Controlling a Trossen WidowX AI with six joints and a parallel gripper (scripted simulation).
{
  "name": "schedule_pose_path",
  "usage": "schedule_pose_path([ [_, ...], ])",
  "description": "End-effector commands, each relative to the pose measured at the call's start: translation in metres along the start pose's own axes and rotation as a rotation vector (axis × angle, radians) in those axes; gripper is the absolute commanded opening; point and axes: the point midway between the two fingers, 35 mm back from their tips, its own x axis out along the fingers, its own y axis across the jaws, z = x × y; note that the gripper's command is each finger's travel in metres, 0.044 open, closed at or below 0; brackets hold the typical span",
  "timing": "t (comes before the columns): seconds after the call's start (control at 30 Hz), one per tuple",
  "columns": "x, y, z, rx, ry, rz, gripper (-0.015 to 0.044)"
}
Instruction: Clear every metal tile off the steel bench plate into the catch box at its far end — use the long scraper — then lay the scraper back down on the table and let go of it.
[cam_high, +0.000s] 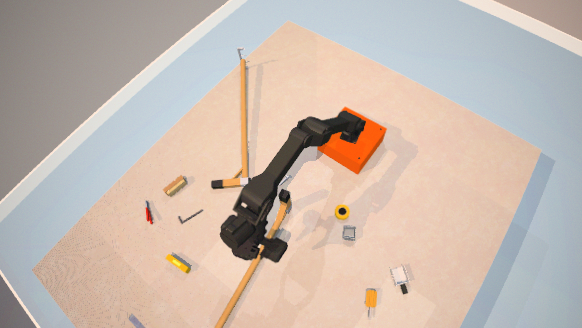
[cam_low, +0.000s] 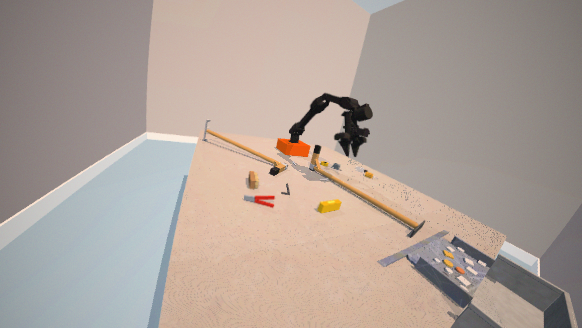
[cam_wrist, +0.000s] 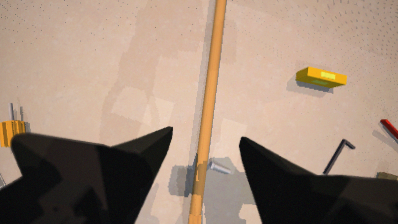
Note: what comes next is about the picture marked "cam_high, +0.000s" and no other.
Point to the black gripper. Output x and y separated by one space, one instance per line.
274 248

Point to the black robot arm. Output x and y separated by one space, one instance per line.
260 192

